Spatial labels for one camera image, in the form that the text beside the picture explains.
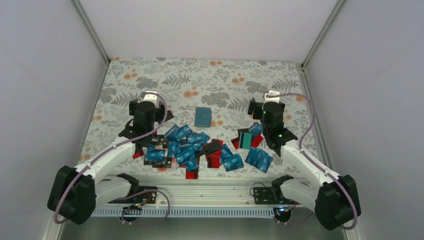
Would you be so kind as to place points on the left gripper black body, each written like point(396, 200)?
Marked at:
point(159, 114)

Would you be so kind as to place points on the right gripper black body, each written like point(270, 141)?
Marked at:
point(257, 105)

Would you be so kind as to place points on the blue leather card holder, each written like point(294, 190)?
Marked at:
point(203, 117)

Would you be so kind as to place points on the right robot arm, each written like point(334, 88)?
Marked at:
point(332, 198)

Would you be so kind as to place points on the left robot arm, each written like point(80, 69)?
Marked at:
point(122, 148)

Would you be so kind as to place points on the black visa card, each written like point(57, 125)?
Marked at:
point(155, 140)

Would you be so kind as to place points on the red card right side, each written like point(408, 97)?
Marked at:
point(256, 141)

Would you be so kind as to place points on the red card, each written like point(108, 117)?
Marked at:
point(256, 141)
point(138, 154)
point(192, 174)

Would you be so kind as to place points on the teal black stripe card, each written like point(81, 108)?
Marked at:
point(244, 141)

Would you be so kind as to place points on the red card left side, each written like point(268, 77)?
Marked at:
point(138, 154)

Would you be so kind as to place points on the blue cards right stack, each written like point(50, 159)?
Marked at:
point(259, 159)

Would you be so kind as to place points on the red card front centre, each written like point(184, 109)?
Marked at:
point(192, 174)

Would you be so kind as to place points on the floral patterned table mat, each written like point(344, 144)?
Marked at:
point(223, 86)

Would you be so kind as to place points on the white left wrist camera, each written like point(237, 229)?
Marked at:
point(150, 96)

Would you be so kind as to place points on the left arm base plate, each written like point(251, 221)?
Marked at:
point(144, 195)

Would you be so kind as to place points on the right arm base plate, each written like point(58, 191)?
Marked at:
point(264, 196)

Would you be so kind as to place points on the aluminium rail frame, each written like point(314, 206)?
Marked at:
point(172, 191)

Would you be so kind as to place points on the grey perforated cable duct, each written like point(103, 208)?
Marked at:
point(188, 212)

